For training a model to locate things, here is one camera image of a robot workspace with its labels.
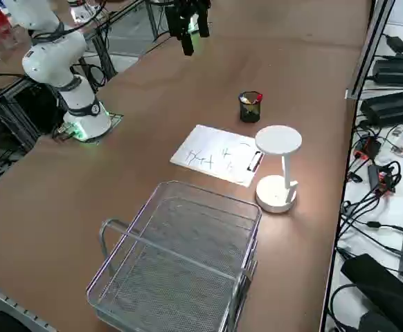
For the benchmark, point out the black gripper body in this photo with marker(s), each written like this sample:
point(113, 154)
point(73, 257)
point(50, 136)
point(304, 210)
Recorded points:
point(191, 5)

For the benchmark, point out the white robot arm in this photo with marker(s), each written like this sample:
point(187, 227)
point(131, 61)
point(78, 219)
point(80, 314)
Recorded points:
point(54, 58)

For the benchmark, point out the red capped white pen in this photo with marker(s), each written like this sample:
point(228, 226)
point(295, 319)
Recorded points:
point(259, 96)

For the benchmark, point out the black mesh pen holder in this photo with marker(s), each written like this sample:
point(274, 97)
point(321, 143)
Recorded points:
point(250, 115)

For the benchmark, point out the white A4 paper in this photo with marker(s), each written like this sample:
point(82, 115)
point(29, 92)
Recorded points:
point(205, 145)

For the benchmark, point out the white round desk lamp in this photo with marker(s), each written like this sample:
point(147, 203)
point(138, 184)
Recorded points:
point(277, 138)

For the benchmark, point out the white clipboard with metal clip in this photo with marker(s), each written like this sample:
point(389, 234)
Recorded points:
point(255, 162)

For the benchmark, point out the small black power adapter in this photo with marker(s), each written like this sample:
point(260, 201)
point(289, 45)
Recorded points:
point(397, 43)

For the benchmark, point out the large black power adapter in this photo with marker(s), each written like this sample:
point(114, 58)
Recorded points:
point(399, 71)
point(392, 105)

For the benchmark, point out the black hub with red ports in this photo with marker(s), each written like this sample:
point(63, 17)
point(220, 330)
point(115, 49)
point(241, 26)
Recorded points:
point(369, 147)

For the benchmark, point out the silver mesh tray rack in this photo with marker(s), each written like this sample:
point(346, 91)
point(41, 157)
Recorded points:
point(174, 263)

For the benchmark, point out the black bag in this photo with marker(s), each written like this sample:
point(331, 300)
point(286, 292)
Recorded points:
point(378, 283)

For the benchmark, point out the black rounded object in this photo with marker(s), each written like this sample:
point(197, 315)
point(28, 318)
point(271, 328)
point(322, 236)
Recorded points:
point(0, 323)

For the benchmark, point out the aluminium frame profile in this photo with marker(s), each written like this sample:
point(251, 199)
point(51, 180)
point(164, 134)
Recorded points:
point(362, 69)

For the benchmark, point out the aluminium table edge rail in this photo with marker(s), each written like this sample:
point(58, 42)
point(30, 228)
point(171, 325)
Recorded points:
point(0, 294)

